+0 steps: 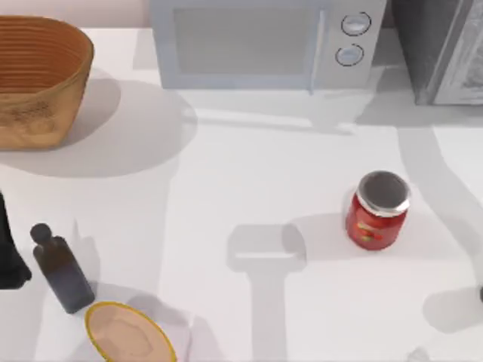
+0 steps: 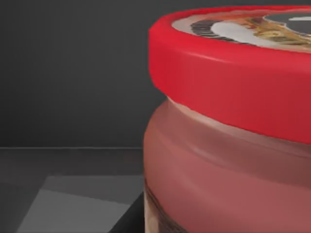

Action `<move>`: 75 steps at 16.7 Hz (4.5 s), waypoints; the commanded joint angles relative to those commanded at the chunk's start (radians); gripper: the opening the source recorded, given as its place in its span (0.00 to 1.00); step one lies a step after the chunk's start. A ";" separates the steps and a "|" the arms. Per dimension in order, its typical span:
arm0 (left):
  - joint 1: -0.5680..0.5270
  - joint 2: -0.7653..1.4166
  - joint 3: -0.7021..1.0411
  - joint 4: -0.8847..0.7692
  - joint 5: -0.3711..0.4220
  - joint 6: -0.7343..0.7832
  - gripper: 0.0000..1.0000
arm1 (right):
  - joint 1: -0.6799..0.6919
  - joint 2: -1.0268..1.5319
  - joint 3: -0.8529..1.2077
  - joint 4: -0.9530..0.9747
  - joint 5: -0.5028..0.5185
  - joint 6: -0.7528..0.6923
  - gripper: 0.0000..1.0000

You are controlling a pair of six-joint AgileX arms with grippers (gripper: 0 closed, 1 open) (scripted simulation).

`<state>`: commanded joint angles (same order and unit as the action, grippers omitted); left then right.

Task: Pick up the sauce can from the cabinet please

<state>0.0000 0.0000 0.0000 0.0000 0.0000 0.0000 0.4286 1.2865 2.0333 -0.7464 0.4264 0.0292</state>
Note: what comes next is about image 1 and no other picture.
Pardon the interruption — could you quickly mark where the red can with silver lid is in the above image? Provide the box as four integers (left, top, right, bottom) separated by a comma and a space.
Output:
345, 170, 411, 251

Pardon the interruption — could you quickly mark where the pale microwave oven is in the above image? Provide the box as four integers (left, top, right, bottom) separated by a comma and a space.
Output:
147, 0, 389, 95

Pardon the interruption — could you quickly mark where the microwave knob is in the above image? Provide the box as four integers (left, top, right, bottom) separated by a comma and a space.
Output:
340, 11, 372, 37
334, 43, 365, 68

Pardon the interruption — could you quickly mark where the yellow rimmed bowl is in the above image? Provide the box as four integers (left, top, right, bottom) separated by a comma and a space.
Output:
84, 300, 177, 362

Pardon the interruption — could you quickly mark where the dark brown bottle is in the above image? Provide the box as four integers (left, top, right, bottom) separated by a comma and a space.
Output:
29, 222, 96, 315

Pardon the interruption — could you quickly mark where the brown woven basket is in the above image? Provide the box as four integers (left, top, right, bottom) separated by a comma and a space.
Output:
0, 15, 95, 152

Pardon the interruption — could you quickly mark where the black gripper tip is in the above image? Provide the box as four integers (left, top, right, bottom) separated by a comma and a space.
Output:
0, 192, 32, 290

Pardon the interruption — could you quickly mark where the microwave door handle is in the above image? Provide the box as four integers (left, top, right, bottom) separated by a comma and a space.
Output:
309, 9, 326, 95

